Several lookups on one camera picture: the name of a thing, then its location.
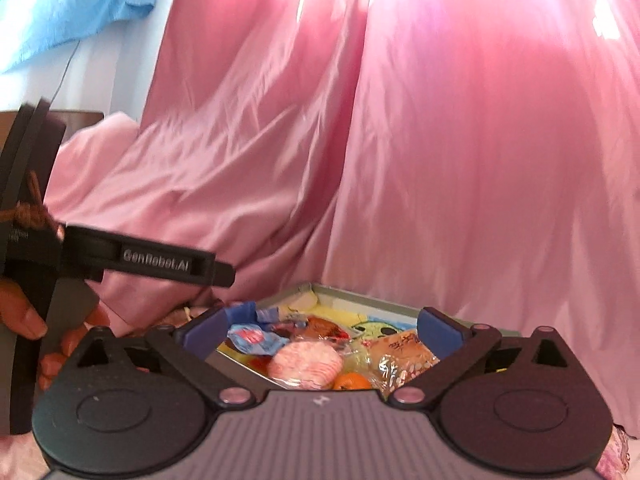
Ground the pink duvet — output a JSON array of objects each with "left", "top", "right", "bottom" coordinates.
[{"left": 45, "top": 111, "right": 151, "bottom": 226}]

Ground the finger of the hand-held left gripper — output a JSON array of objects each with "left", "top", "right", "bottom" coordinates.
[{"left": 197, "top": 254, "right": 237, "bottom": 289}]

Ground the blue cloth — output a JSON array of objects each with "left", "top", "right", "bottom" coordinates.
[{"left": 0, "top": 0, "right": 168, "bottom": 75}]

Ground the brown string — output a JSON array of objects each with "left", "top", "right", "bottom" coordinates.
[{"left": 0, "top": 170, "right": 67, "bottom": 246}]

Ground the pink satin curtain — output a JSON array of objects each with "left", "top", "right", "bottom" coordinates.
[{"left": 45, "top": 0, "right": 640, "bottom": 431}]

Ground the blue tape scrap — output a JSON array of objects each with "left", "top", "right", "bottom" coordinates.
[{"left": 224, "top": 301, "right": 259, "bottom": 324}]

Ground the orange tangerine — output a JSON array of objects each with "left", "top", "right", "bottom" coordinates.
[{"left": 331, "top": 370, "right": 374, "bottom": 392}]

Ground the polka dot cracker packet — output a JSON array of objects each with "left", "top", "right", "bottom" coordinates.
[{"left": 366, "top": 332, "right": 442, "bottom": 393}]

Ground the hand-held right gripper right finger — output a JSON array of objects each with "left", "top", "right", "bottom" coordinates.
[{"left": 387, "top": 306, "right": 571, "bottom": 409}]

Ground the person's left hand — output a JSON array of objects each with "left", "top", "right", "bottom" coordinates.
[{"left": 0, "top": 279, "right": 112, "bottom": 392}]

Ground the pink striped cake packet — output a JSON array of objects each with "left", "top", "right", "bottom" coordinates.
[{"left": 266, "top": 341, "right": 345, "bottom": 392}]

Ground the grey tin tray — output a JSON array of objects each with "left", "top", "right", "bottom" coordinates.
[{"left": 212, "top": 282, "right": 522, "bottom": 392}]

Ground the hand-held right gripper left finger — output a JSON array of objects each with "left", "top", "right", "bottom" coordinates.
[{"left": 74, "top": 306, "right": 257, "bottom": 409}]

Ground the blue white snack packet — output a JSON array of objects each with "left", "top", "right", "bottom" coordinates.
[{"left": 226, "top": 322, "right": 292, "bottom": 359}]

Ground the dark wooden headboard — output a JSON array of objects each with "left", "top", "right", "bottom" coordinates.
[{"left": 0, "top": 109, "right": 106, "bottom": 148}]

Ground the thin black cable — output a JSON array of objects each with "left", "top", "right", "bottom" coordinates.
[{"left": 47, "top": 42, "right": 83, "bottom": 108}]

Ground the floral bedsheet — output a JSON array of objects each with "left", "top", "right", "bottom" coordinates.
[{"left": 112, "top": 302, "right": 640, "bottom": 480}]

